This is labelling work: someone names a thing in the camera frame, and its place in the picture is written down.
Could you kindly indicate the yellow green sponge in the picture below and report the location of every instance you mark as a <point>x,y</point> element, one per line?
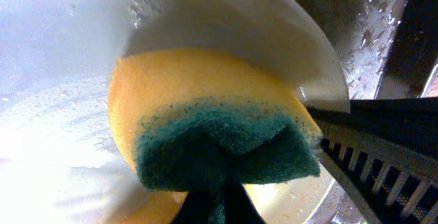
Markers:
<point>195,120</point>

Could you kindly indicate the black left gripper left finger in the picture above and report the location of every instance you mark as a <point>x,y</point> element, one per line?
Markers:
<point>200,208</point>

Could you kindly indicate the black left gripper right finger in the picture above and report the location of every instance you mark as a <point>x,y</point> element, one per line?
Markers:
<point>238,206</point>

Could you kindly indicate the dark brown serving tray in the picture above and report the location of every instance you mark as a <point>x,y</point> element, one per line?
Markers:
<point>387,48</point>

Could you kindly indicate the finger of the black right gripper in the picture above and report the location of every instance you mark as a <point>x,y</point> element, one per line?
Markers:
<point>384,155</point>

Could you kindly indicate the pale green plate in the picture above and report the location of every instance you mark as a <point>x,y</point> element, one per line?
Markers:
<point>59,162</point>

